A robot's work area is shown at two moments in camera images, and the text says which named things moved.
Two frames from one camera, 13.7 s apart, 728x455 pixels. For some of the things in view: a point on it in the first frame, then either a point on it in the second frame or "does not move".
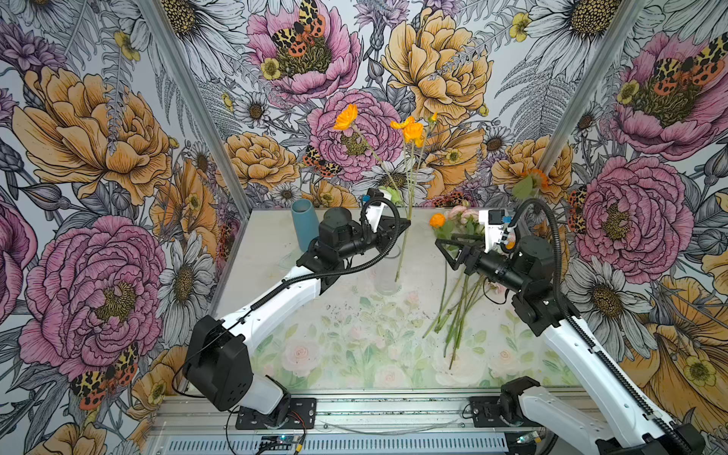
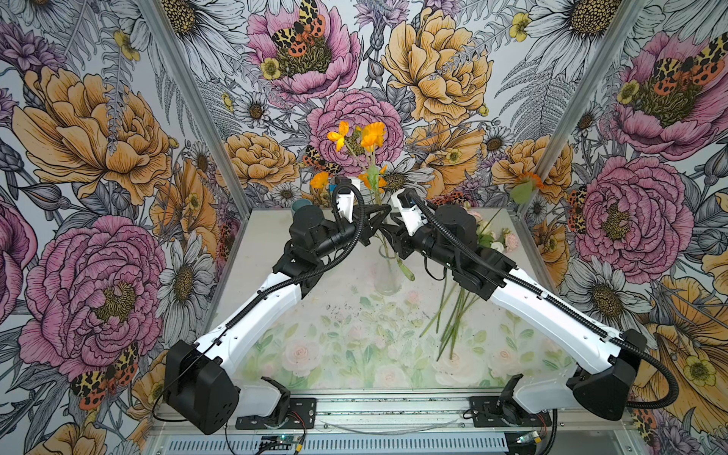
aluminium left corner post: [160, 21] does not move
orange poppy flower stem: [346, 120] to [321, 196]
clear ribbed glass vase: [387, 272] does not move
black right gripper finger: [455, 263] to [400, 241]
